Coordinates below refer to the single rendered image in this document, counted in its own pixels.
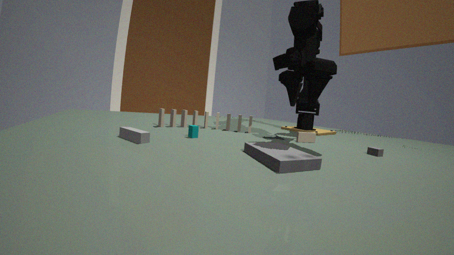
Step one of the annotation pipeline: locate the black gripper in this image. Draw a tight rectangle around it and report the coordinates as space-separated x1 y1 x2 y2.
278 42 337 107

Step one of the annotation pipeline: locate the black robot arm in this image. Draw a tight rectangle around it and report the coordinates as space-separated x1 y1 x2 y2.
273 0 324 130

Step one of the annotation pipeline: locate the teal block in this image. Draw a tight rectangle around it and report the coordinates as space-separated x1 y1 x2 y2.
188 125 198 138

